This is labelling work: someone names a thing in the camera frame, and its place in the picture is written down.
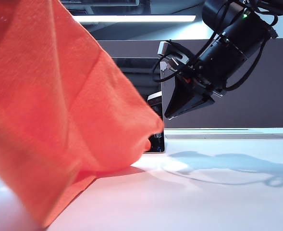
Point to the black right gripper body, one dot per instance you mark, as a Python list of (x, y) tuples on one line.
[(203, 84)]

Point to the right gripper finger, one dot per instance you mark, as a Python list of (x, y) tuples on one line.
[(182, 98), (203, 102)]

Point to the orange microfibre cloth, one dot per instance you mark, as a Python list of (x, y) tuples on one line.
[(47, 96)]

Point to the rectangular standing mirror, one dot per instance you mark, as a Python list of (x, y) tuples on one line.
[(143, 81)]

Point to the white hexagonal adhesive hook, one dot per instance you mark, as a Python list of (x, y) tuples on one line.
[(164, 64)]

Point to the wide grey-brown desk partition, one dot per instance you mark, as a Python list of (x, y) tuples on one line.
[(263, 108)]

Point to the long ceiling light strip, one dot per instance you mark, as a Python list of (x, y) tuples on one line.
[(131, 18)]

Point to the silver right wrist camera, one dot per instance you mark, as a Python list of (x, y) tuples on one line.
[(166, 48)]

